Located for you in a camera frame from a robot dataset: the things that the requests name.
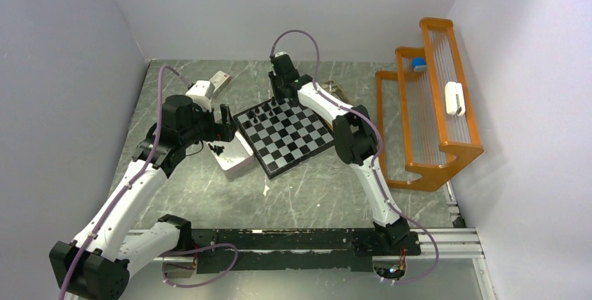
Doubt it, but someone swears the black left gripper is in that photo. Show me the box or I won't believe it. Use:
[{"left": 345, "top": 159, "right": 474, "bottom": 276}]
[{"left": 180, "top": 102, "right": 237, "bottom": 147}]

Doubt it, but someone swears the orange wooden rack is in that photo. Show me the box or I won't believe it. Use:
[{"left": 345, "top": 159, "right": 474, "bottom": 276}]
[{"left": 375, "top": 17, "right": 484, "bottom": 192}]

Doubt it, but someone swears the pink metal tin box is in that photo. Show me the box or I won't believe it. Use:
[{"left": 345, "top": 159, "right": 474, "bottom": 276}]
[{"left": 207, "top": 130, "right": 254, "bottom": 179}]

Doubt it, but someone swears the white plastic clip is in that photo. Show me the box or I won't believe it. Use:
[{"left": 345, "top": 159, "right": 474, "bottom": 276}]
[{"left": 445, "top": 82, "right": 466, "bottom": 117}]

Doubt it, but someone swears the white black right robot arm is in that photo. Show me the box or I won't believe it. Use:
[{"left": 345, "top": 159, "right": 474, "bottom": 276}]
[{"left": 269, "top": 52, "right": 410, "bottom": 255}]

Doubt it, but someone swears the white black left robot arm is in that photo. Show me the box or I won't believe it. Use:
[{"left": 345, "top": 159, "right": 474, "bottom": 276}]
[{"left": 49, "top": 95, "right": 237, "bottom": 299}]

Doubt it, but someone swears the black white chessboard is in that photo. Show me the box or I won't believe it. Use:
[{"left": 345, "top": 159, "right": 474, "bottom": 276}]
[{"left": 232, "top": 97, "right": 334, "bottom": 179}]

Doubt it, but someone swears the white red card box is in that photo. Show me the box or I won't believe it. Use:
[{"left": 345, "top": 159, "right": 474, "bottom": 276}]
[{"left": 209, "top": 70, "right": 232, "bottom": 97}]

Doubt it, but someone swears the yellow tray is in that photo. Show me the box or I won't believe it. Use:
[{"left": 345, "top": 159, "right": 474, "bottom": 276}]
[{"left": 321, "top": 80, "right": 352, "bottom": 105}]

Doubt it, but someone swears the black mounting rail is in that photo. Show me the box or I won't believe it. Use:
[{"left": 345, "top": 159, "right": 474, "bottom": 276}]
[{"left": 164, "top": 227, "right": 422, "bottom": 274}]

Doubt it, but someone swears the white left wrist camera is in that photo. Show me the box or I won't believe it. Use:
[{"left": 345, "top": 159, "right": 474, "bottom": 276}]
[{"left": 185, "top": 80, "right": 215, "bottom": 112}]

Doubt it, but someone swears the blue round object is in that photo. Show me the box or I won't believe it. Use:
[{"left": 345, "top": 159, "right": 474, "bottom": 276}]
[{"left": 411, "top": 57, "right": 427, "bottom": 73}]

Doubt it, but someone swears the black chess pieces pile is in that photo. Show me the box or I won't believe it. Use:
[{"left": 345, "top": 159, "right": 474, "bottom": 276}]
[{"left": 208, "top": 143, "right": 225, "bottom": 156}]

